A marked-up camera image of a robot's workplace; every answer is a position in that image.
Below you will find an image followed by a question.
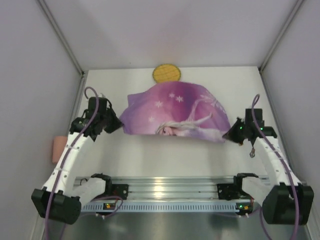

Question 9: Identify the purple Frozen placemat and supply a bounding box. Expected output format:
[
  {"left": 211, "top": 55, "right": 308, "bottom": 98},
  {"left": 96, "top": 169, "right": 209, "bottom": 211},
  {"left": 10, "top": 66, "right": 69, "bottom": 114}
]
[{"left": 119, "top": 81, "right": 231, "bottom": 143}]

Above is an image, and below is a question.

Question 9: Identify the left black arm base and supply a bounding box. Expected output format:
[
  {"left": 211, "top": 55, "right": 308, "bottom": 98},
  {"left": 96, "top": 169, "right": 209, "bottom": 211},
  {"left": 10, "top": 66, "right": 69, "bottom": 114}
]
[{"left": 106, "top": 183, "right": 129, "bottom": 200}]

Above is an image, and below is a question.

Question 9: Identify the pink plastic cup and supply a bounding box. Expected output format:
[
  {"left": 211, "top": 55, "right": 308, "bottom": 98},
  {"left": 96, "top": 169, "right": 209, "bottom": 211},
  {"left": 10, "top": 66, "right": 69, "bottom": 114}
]
[{"left": 52, "top": 136, "right": 68, "bottom": 164}]

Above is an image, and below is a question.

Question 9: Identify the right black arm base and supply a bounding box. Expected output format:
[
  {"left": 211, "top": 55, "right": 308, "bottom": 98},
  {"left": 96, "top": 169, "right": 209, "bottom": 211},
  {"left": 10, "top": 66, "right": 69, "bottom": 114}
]
[{"left": 216, "top": 183, "right": 251, "bottom": 201}]

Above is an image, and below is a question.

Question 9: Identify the yellow round woven coaster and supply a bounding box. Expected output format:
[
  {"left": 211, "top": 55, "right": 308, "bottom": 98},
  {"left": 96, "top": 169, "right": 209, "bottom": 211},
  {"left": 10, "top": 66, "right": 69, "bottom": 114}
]
[{"left": 152, "top": 63, "right": 182, "bottom": 84}]

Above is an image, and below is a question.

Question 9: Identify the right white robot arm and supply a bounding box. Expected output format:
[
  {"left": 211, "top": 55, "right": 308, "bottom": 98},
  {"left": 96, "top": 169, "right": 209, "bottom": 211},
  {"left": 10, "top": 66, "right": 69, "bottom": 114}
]
[{"left": 223, "top": 108, "right": 314, "bottom": 226}]

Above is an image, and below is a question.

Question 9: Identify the aluminium mounting rail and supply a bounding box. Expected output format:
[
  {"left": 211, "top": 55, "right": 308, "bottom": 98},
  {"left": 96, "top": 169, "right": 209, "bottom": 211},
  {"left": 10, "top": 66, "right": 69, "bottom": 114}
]
[{"left": 112, "top": 175, "right": 234, "bottom": 202}]

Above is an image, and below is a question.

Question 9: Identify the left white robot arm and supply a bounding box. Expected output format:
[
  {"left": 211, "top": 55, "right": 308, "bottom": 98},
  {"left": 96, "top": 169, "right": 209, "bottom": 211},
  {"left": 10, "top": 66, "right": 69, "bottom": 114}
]
[{"left": 31, "top": 97, "right": 123, "bottom": 225}]

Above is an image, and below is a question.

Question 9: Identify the perforated grey cable duct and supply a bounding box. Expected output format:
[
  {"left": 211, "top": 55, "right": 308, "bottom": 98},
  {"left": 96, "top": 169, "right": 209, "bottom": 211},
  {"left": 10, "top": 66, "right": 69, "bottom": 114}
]
[{"left": 81, "top": 201, "right": 253, "bottom": 213}]

